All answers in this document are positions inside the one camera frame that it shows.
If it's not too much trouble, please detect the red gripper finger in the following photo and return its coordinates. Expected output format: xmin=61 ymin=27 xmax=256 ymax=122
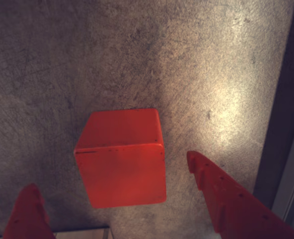
xmin=186 ymin=150 xmax=294 ymax=239
xmin=2 ymin=183 xmax=57 ymax=239

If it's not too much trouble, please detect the red cube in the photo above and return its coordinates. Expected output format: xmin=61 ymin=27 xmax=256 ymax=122
xmin=74 ymin=108 xmax=167 ymax=209

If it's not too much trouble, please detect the aluminium profile rail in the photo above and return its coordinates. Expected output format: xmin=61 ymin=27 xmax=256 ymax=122
xmin=271 ymin=99 xmax=294 ymax=225

